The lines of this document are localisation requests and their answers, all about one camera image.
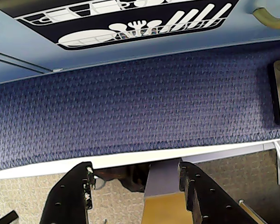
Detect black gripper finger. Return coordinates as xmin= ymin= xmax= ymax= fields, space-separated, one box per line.
xmin=178 ymin=160 xmax=260 ymax=224
xmin=40 ymin=161 xmax=95 ymax=224

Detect thin metal rod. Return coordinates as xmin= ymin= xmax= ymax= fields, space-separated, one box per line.
xmin=238 ymin=199 xmax=268 ymax=224

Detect black flat bar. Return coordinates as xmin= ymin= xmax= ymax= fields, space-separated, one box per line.
xmin=0 ymin=210 xmax=18 ymax=224

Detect blue woven mat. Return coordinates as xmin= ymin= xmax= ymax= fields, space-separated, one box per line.
xmin=0 ymin=45 xmax=280 ymax=175

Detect light blue toy kitchen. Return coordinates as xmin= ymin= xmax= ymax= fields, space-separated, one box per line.
xmin=0 ymin=0 xmax=280 ymax=85

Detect gray tan square post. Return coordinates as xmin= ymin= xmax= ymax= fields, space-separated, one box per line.
xmin=141 ymin=162 xmax=188 ymax=224

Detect gold curved door handle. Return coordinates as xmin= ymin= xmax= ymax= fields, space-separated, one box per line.
xmin=252 ymin=6 xmax=280 ymax=30

